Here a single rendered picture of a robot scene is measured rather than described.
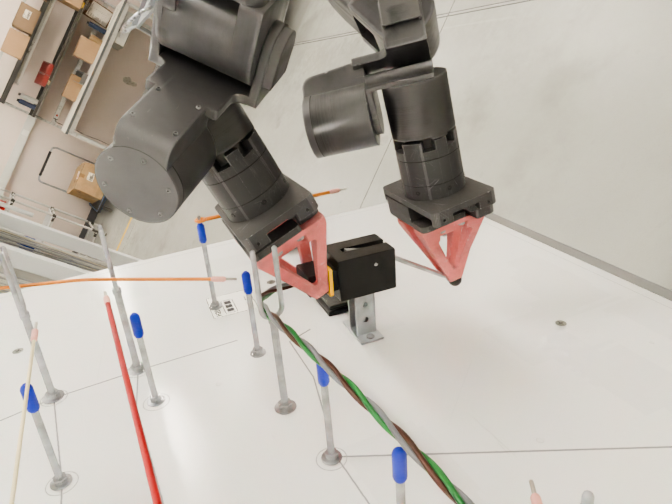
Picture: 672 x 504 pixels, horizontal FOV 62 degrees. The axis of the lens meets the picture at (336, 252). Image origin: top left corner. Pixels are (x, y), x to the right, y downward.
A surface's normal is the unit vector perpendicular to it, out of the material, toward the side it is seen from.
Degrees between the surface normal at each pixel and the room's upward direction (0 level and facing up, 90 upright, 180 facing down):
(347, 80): 42
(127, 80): 90
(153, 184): 68
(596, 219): 0
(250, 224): 30
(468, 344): 54
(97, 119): 90
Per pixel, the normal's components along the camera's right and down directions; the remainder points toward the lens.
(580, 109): -0.78, -0.34
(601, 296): -0.07, -0.91
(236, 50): -0.28, 0.69
